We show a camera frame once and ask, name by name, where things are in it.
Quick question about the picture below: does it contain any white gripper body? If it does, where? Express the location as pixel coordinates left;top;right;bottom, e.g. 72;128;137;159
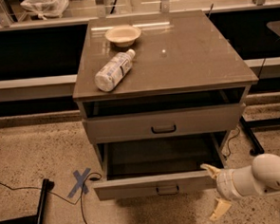
216;166;266;200

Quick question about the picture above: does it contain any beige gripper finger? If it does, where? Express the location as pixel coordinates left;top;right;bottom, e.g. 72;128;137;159
200;163;221;179
209;197;232;221

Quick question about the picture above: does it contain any grey drawer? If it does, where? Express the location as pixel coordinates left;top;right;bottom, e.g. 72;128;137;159
83;103;245;144
94;131;229;201

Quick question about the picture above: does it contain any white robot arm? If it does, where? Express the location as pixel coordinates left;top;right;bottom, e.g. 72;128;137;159
200;154;280;221

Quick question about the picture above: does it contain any grey drawer cabinet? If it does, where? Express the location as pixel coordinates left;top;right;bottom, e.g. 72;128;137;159
66;6;266;185

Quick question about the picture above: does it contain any black stand leg right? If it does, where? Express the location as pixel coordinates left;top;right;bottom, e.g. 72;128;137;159
239;117;280;156

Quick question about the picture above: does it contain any blue tape cross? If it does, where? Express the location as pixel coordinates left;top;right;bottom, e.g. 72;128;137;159
67;167;90;198

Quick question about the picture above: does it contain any white plastic bottle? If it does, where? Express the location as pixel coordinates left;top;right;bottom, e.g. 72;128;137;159
94;48;136;92

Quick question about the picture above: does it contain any beige paper bowl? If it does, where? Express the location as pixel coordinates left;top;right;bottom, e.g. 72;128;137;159
105;25;140;47

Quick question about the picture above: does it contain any clear plastic bag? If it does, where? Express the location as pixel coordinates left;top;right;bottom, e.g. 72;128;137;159
20;0;69;19

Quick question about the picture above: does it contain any thin cable by cabinet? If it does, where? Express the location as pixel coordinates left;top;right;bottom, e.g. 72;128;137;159
220;126;243;160

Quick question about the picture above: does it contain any black floor cable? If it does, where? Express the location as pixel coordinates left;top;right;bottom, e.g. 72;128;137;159
0;170;109;224

